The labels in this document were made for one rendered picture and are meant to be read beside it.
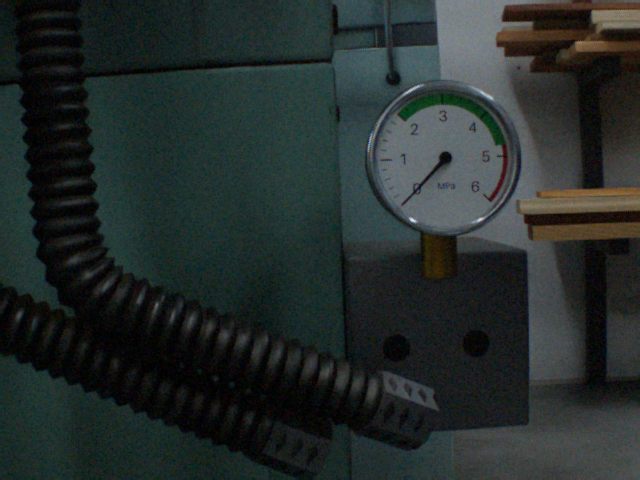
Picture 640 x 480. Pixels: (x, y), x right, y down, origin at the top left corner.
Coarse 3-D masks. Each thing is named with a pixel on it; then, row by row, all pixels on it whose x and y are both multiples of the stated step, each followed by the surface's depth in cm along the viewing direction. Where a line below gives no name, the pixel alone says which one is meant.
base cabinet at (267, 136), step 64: (320, 64) 41; (0, 128) 41; (128, 128) 41; (192, 128) 41; (256, 128) 41; (320, 128) 41; (0, 192) 41; (128, 192) 41; (192, 192) 41; (256, 192) 41; (320, 192) 41; (0, 256) 41; (128, 256) 41; (192, 256) 41; (256, 256) 41; (320, 256) 41; (256, 320) 41; (320, 320) 41; (0, 384) 41; (64, 384) 41; (0, 448) 41; (64, 448) 41; (128, 448) 41; (192, 448) 41
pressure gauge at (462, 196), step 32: (416, 96) 34; (448, 96) 34; (480, 96) 34; (384, 128) 35; (416, 128) 35; (448, 128) 35; (480, 128) 35; (512, 128) 34; (384, 160) 35; (416, 160) 35; (480, 160) 35; (512, 160) 34; (384, 192) 34; (416, 192) 35; (448, 192) 35; (480, 192) 35; (512, 192) 34; (416, 224) 34; (448, 224) 35; (480, 224) 35; (448, 256) 37
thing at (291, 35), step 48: (0, 0) 40; (96, 0) 40; (144, 0) 40; (192, 0) 40; (240, 0) 40; (288, 0) 40; (0, 48) 40; (96, 48) 40; (144, 48) 40; (192, 48) 40; (240, 48) 40; (288, 48) 41
